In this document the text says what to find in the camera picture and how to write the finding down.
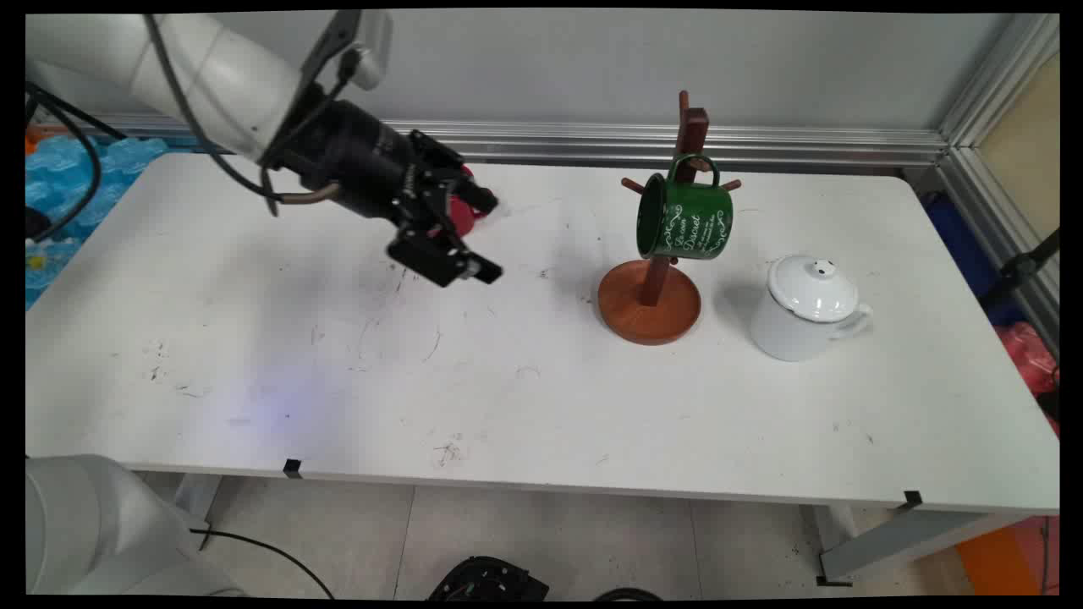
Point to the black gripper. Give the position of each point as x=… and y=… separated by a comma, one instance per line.
x=355, y=156

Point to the green enamel mug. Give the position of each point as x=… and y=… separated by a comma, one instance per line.
x=689, y=224

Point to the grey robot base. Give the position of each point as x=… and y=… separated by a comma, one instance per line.
x=93, y=524

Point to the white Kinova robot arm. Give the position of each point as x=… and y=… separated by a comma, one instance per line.
x=195, y=76

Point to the red mug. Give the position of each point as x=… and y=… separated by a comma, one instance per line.
x=463, y=217

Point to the wooden mug tree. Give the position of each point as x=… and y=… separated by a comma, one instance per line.
x=650, y=313

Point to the white enamel pot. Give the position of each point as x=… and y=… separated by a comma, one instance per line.
x=787, y=338

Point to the black device on floor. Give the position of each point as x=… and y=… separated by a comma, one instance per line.
x=486, y=584

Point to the white table leg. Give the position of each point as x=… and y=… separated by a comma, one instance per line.
x=905, y=537
x=196, y=499

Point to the white enamel pot lid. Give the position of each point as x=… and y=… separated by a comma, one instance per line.
x=812, y=292

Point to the blue foam mat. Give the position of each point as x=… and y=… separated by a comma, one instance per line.
x=59, y=194

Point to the black clamp stand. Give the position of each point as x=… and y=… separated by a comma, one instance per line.
x=1019, y=266

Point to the orange board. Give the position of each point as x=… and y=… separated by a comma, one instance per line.
x=998, y=558

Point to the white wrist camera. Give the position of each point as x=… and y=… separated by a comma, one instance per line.
x=372, y=51

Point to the aluminium frame rail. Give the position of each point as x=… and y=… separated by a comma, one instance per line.
x=998, y=93
x=677, y=144

